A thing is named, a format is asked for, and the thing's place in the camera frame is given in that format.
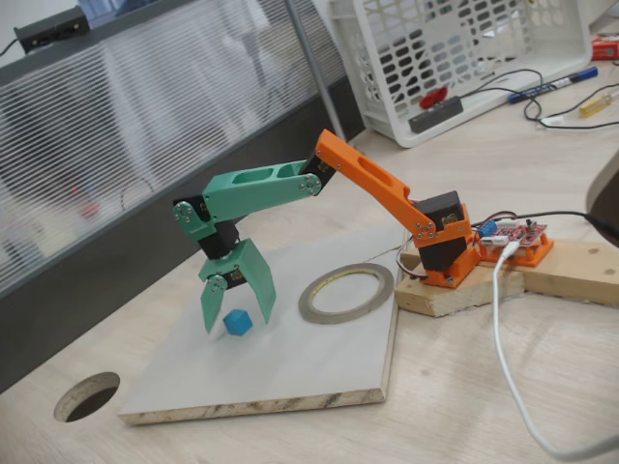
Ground black power cable with plug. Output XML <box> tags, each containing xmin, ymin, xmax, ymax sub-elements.
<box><xmin>476</xmin><ymin>210</ymin><xmax>619</xmax><ymax>238</ymax></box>

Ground black bar-shaped device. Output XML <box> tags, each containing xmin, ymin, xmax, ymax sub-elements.
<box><xmin>408</xmin><ymin>95</ymin><xmax>464</xmax><ymax>134</ymax></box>

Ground grey-topped plywood board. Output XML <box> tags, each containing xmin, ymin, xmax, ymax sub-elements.
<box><xmin>117</xmin><ymin>226</ymin><xmax>406</xmax><ymax>426</ymax></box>

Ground long wooden base plank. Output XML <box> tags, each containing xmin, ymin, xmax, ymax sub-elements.
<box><xmin>400</xmin><ymin>235</ymin><xmax>619</xmax><ymax>306</ymax></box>

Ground grey rounded object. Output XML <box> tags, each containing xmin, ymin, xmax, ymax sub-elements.
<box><xmin>584</xmin><ymin>149</ymin><xmax>619</xmax><ymax>226</ymax></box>

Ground blue marker pen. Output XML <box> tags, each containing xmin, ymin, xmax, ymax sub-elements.
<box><xmin>507</xmin><ymin>66</ymin><xmax>600</xmax><ymax>104</ymax></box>

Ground red box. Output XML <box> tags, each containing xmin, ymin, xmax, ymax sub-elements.
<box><xmin>590</xmin><ymin>37</ymin><xmax>619</xmax><ymax>63</ymax></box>

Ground white USB cable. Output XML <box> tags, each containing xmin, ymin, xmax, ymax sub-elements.
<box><xmin>491</xmin><ymin>241</ymin><xmax>619</xmax><ymax>461</ymax></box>

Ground grey ring of tape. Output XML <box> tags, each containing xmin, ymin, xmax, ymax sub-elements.
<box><xmin>297</xmin><ymin>263</ymin><xmax>396</xmax><ymax>325</ymax></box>

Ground red circuit board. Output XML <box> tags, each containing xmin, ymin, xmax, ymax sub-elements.
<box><xmin>476</xmin><ymin>217</ymin><xmax>550</xmax><ymax>248</ymax></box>

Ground red clip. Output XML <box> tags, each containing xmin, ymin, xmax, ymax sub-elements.
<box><xmin>418</xmin><ymin>86</ymin><xmax>451</xmax><ymax>108</ymax></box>

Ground white plastic basket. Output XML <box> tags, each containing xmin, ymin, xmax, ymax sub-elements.
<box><xmin>328</xmin><ymin>0</ymin><xmax>594</xmax><ymax>149</ymax></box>

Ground thin black cable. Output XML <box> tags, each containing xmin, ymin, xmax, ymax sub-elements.
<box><xmin>458</xmin><ymin>68</ymin><xmax>619</xmax><ymax>131</ymax></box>

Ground orange circuit board holder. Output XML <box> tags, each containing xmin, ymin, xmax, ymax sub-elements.
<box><xmin>476</xmin><ymin>231</ymin><xmax>555</xmax><ymax>268</ymax></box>

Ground short wooden base block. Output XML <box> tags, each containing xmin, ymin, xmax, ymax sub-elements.
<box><xmin>394</xmin><ymin>268</ymin><xmax>528</xmax><ymax>319</ymax></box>

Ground blue cube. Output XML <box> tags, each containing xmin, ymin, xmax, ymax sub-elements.
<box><xmin>222</xmin><ymin>308</ymin><xmax>253</xmax><ymax>337</ymax></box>

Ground ribbed grey desk partition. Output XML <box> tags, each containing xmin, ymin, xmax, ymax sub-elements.
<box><xmin>0</xmin><ymin>0</ymin><xmax>367</xmax><ymax>395</ymax></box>

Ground black device on partition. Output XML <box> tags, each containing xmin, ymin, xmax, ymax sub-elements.
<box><xmin>13</xmin><ymin>5</ymin><xmax>89</xmax><ymax>53</ymax></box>

